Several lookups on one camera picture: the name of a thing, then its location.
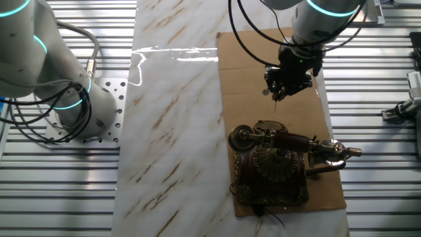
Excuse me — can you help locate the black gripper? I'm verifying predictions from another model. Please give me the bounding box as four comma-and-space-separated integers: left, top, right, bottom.
264, 44, 325, 101

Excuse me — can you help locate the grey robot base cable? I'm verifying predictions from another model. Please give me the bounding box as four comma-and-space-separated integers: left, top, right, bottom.
57, 21, 101, 80

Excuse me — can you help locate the black screwdriver green cap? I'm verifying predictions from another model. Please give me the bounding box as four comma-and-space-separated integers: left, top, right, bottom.
272, 86, 284, 115

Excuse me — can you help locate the thin black phone wire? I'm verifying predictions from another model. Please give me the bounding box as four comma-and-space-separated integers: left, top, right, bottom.
229, 182, 285, 228

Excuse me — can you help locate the black base cable bundle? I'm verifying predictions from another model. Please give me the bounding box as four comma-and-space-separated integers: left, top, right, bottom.
0, 82, 92, 144

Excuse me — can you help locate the brown cardboard sheet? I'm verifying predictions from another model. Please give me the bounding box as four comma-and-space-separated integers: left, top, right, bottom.
216, 28, 347, 217
111, 0, 349, 237

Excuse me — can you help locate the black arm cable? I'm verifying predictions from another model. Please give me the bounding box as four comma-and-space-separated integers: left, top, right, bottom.
228, 0, 368, 68

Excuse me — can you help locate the silver ribbed camera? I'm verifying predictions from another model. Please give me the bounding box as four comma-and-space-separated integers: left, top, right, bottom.
407, 70, 421, 99

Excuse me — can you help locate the brown phone handset cord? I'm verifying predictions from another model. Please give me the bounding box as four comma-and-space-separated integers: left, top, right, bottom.
304, 159, 348, 177

